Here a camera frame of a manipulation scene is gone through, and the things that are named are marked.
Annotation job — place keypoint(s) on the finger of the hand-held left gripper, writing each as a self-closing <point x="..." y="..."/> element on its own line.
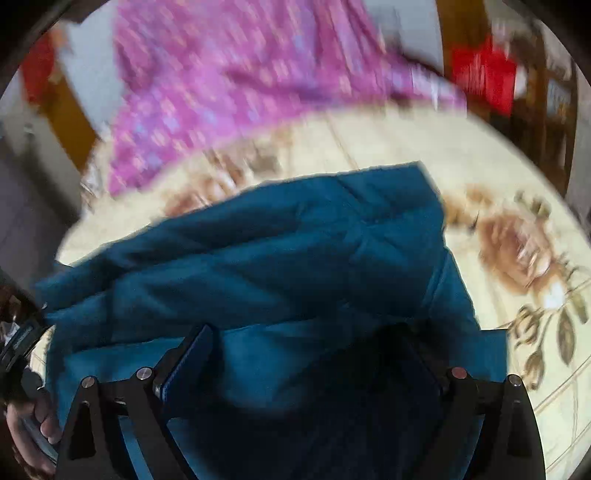
<point x="25" y="302"/>

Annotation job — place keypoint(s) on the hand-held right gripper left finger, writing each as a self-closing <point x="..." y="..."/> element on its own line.
<point x="189" y="364"/>

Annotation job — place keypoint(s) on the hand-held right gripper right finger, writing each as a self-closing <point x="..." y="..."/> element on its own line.
<point x="444" y="386"/>

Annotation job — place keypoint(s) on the person's left hand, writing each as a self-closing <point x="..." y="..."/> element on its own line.
<point x="46" y="421"/>

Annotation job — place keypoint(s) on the wooden chair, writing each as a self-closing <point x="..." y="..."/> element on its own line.
<point x="554" y="92"/>

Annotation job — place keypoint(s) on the red fabric bag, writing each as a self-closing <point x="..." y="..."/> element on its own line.
<point x="482" y="76"/>

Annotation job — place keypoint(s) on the cream floral bed sheet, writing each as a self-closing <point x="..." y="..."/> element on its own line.
<point x="392" y="143"/>

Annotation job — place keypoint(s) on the purple floral blanket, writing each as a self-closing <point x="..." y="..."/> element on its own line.
<point x="231" y="83"/>

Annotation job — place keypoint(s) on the red cloth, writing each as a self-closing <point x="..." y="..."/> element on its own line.
<point x="37" y="69"/>

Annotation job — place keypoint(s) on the teal puffer jacket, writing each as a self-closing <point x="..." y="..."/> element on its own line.
<point x="277" y="254"/>

